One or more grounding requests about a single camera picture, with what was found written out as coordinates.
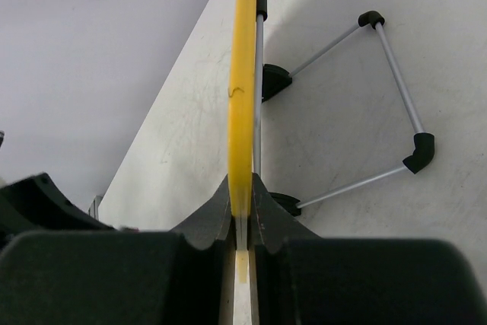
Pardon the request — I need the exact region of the yellow framed whiteboard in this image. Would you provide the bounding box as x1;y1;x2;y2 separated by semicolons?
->
228;0;256;324

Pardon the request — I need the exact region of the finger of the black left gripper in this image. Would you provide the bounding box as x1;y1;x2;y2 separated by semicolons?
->
1;173;114;241

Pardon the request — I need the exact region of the black and silver easel stand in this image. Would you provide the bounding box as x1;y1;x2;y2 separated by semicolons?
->
259;0;432;220

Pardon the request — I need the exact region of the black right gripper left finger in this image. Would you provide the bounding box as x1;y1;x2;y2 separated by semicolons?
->
1;182;233;324

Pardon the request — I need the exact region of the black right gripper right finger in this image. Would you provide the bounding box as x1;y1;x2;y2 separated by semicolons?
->
249;176;486;324

